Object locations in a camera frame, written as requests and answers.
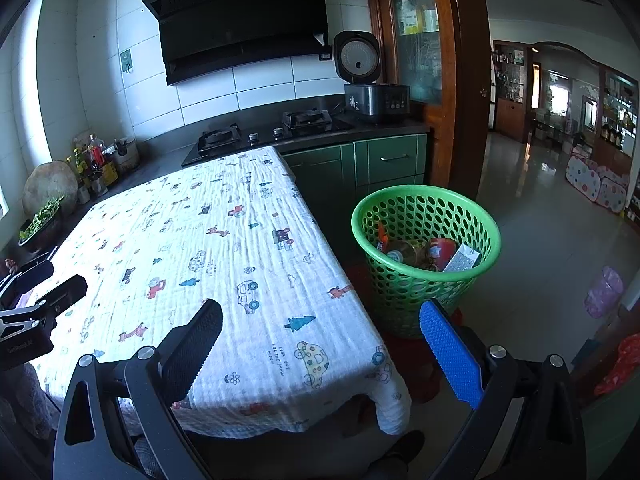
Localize green kitchen cabinet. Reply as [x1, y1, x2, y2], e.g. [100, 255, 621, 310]
[280, 132, 430, 221]

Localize pink plastic bag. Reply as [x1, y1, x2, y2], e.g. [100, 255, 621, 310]
[585, 266, 626, 320]

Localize green plastic basket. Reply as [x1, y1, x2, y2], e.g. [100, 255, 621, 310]
[351, 185, 502, 338]

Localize red plastic bag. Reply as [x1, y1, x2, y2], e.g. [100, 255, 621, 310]
[592, 332, 640, 398]

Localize wooden display cabinet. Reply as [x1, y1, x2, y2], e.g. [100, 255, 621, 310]
[492, 40, 543, 143]

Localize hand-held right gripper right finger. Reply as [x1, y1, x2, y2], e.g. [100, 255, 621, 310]
[419, 299, 587, 480]

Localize dotted play fence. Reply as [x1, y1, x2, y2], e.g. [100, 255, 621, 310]
[565, 155, 631, 216]

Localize white green milk carton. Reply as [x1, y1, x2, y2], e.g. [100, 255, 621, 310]
[442, 245, 482, 273]

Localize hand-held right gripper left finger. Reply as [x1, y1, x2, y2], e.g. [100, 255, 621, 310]
[53, 299, 224, 480]

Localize cluster of condiment bottles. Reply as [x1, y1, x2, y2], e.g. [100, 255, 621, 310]
[70, 132, 121, 201]

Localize bowl of green vegetables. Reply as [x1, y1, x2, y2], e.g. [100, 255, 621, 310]
[18, 195, 66, 253]

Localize metal utensil pot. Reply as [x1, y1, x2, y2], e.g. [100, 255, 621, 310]
[111, 137, 141, 173]

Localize red cartoon printed cup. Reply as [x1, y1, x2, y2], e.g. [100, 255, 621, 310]
[427, 237, 458, 271]

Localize round brown chopping board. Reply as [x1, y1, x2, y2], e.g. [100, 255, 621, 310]
[22, 161, 80, 218]

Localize black gas stove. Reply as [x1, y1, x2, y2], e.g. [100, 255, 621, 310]
[181, 108, 357, 168]

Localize black range hood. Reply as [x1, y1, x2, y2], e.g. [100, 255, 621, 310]
[141, 0, 342, 86]

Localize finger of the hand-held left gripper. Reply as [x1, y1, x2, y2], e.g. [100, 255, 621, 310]
[35, 274, 88, 318]
[0, 259, 55, 306]

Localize wooden glass door cabinet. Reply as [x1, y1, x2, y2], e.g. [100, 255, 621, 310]
[362, 0, 493, 201]

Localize person's left forearm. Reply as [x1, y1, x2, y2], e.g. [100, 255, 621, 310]
[0, 362, 58, 441]

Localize clear plastic bottle yellow label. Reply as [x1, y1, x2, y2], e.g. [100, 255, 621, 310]
[385, 239, 431, 268]

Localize black rice cooker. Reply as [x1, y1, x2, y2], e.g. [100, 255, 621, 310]
[332, 30, 412, 125]

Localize white printed tablecloth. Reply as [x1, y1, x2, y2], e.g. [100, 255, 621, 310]
[30, 145, 412, 436]

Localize red stool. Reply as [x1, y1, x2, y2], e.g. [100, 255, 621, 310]
[382, 305, 466, 403]

